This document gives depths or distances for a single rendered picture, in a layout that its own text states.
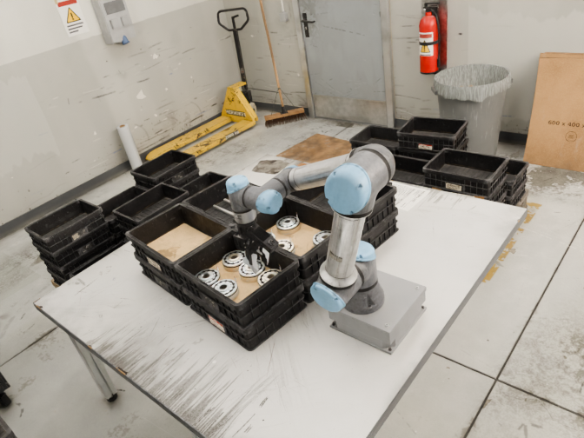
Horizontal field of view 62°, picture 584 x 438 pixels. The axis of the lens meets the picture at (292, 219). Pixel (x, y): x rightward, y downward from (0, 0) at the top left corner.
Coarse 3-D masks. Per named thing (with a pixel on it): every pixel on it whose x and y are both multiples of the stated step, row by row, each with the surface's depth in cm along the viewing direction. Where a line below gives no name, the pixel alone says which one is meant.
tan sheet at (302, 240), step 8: (304, 224) 212; (272, 232) 211; (296, 232) 208; (304, 232) 207; (312, 232) 206; (296, 240) 203; (304, 240) 202; (312, 240) 201; (296, 248) 198; (304, 248) 197
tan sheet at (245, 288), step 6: (216, 264) 198; (222, 270) 194; (222, 276) 190; (228, 276) 190; (240, 282) 185; (246, 282) 185; (252, 282) 184; (240, 288) 183; (246, 288) 182; (252, 288) 181; (240, 294) 180; (246, 294) 179; (234, 300) 177; (240, 300) 177
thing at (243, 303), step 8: (224, 232) 199; (216, 240) 195; (200, 248) 192; (288, 256) 177; (176, 264) 185; (296, 264) 174; (184, 272) 180; (280, 272) 170; (288, 272) 172; (192, 280) 177; (200, 280) 174; (272, 280) 167; (280, 280) 170; (208, 288) 170; (264, 288) 165; (216, 296) 167; (224, 296) 165; (248, 296) 162; (256, 296) 164; (232, 304) 160; (240, 304) 159; (248, 304) 162
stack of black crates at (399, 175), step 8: (400, 160) 329; (408, 160) 324; (416, 160) 320; (424, 160) 317; (400, 168) 332; (408, 168) 327; (416, 168) 323; (400, 176) 326; (408, 176) 324; (416, 176) 322; (416, 184) 294
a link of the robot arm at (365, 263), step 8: (360, 248) 157; (368, 248) 157; (360, 256) 154; (368, 256) 154; (360, 264) 154; (368, 264) 156; (360, 272) 153; (368, 272) 156; (376, 272) 161; (368, 280) 159; (376, 280) 162; (360, 288) 156
